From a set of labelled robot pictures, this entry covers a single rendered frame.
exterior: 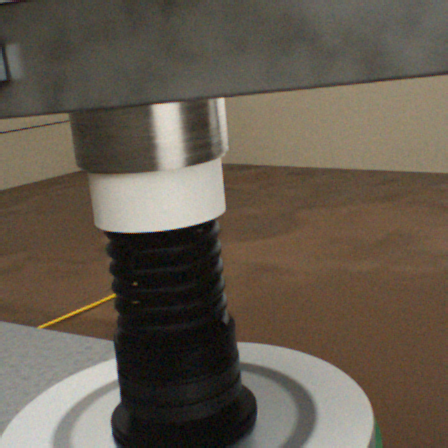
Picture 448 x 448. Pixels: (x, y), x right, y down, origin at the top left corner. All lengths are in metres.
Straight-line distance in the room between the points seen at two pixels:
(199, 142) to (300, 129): 5.81
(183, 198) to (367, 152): 5.51
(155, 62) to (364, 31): 0.09
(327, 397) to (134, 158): 0.19
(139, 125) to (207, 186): 0.05
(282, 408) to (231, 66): 0.21
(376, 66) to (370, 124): 5.52
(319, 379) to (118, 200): 0.18
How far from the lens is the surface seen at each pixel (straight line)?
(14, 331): 0.77
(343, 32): 0.28
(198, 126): 0.35
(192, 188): 0.36
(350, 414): 0.42
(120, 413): 0.43
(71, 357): 0.68
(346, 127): 5.91
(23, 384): 0.65
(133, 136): 0.34
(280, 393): 0.45
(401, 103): 5.66
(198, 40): 0.30
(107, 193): 0.36
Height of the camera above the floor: 1.11
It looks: 14 degrees down
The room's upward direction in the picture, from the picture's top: 6 degrees counter-clockwise
